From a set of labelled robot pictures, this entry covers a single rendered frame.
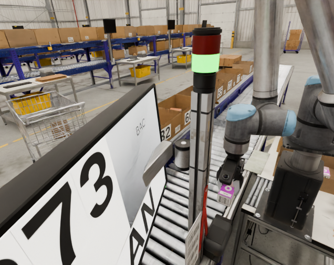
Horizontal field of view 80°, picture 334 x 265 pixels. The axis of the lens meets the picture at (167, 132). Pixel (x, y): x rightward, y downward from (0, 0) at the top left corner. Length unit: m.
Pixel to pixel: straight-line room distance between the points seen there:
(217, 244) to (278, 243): 1.49
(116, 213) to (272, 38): 0.70
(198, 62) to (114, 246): 0.33
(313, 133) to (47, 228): 0.92
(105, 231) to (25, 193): 0.14
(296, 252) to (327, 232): 0.87
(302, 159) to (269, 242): 1.21
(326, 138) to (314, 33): 0.44
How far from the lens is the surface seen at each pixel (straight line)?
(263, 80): 0.83
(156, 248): 1.09
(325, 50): 0.72
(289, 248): 2.18
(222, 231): 0.73
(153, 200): 0.51
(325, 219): 1.41
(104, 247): 0.32
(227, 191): 0.89
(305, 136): 0.99
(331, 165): 1.80
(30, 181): 0.22
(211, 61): 0.38
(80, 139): 0.26
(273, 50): 0.81
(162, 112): 1.75
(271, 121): 0.73
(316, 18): 0.70
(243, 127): 0.71
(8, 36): 5.66
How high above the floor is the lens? 1.67
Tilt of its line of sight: 28 degrees down
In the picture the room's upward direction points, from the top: 2 degrees counter-clockwise
